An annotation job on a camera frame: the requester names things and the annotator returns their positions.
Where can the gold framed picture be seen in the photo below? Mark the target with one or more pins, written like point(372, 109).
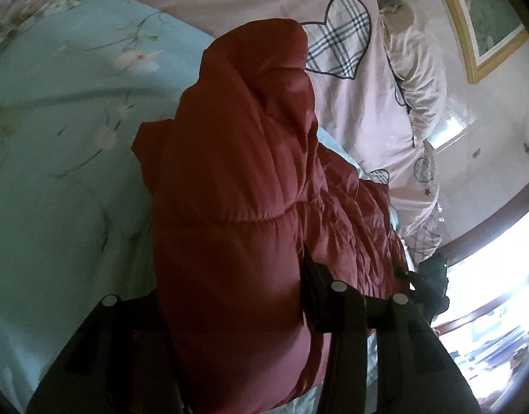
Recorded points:
point(480, 13)

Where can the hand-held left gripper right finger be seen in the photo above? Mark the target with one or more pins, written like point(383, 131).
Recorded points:
point(322, 293)

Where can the pink duvet with plaid hearts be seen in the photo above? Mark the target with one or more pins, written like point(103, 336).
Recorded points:
point(333, 95)

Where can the red quilted jacket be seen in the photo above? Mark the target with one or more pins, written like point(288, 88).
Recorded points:
point(247, 189)

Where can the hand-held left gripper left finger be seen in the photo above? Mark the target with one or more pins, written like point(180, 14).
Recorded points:
point(111, 325)

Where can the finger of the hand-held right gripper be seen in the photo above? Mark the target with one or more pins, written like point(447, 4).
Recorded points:
point(432, 284)

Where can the white line-patterned cloth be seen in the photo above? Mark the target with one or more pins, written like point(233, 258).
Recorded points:
point(424, 233)

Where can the light blue floral bedsheet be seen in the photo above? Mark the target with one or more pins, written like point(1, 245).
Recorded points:
point(61, 146)

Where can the beige pillow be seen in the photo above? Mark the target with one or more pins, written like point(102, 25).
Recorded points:
point(413, 64)

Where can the window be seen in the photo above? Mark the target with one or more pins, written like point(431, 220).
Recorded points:
point(497, 276)

